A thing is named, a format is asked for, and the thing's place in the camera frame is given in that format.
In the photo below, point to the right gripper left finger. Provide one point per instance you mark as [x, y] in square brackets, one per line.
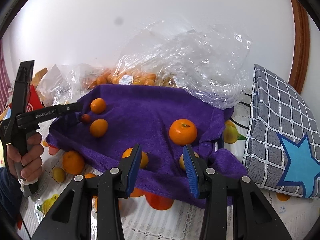
[70, 215]

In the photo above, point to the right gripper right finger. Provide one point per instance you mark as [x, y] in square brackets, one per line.
[253, 215]

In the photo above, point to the small red fruit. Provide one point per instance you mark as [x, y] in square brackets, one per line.
[85, 118]

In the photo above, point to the small yellow-green fruit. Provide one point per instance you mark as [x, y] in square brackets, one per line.
[181, 161]

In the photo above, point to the small orange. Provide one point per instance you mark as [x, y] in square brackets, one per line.
[98, 105]
[98, 128]

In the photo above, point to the large orange with stem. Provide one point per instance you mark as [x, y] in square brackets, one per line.
[182, 132]

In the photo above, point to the person's left hand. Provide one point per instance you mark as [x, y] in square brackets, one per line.
[31, 161]

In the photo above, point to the red paper gift bag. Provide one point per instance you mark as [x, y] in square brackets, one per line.
[33, 101]

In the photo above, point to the small yellow fruit on table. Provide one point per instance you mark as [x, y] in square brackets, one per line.
[58, 174]

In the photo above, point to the orange at tray front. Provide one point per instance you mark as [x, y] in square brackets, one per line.
[73, 162]

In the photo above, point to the white plastic bag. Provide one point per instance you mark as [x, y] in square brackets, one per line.
[53, 89]

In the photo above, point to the grey checked cushion blue star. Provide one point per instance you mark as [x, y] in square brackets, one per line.
[282, 146]

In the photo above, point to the small clear plastic bag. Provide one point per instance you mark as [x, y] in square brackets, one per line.
[77, 80]

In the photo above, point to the purple towel covered tray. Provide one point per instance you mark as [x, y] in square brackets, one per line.
[143, 115]

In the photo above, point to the bag of small oranges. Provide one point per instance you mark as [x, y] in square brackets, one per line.
[111, 76]

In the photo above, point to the price label sticker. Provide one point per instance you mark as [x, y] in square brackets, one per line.
[126, 80]

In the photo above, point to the large clear plastic bag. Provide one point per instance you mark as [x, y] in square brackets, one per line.
[207, 63]

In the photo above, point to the brown wooden door frame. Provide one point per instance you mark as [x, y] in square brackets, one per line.
[301, 47]

